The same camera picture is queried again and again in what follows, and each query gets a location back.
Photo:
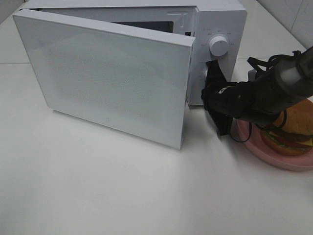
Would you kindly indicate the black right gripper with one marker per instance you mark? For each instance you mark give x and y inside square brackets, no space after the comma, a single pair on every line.
[223,100]

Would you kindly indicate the pink round plate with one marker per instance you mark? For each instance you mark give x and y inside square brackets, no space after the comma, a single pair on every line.
[255,144]

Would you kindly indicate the toy burger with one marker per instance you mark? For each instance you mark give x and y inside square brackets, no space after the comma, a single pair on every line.
[292,133]

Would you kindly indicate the white microwave door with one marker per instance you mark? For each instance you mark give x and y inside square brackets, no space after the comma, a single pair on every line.
[127,78]

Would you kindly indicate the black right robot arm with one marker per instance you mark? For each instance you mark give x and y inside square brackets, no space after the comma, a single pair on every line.
[272,87]

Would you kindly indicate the upper white microwave knob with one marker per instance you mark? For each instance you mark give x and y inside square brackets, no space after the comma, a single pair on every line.
[218,45]

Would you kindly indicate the white microwave oven body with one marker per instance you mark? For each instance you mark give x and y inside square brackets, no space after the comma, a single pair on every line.
[182,22]

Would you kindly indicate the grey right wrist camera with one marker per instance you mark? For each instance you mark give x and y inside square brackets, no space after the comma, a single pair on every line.
[251,75]

